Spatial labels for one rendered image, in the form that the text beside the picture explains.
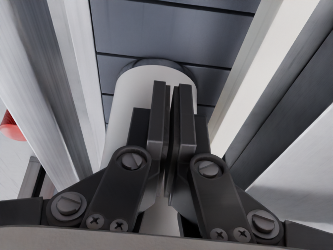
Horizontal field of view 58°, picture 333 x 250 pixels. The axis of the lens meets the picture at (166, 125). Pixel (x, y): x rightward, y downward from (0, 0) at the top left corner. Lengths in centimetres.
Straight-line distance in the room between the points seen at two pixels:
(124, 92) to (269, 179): 21
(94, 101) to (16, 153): 26
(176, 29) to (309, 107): 13
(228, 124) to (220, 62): 4
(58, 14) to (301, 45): 18
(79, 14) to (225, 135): 10
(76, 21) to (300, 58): 17
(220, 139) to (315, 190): 21
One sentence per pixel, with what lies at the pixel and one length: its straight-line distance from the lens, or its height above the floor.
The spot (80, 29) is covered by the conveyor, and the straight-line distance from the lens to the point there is 17.
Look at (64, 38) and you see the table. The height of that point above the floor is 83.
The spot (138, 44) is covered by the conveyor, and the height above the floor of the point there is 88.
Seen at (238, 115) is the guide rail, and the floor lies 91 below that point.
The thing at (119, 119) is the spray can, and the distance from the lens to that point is 16.
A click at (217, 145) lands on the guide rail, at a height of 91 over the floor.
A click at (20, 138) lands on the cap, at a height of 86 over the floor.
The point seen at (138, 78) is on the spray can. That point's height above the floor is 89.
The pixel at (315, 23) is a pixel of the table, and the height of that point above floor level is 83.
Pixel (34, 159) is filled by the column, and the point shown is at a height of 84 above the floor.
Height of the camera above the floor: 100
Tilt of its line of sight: 32 degrees down
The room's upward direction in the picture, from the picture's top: 176 degrees counter-clockwise
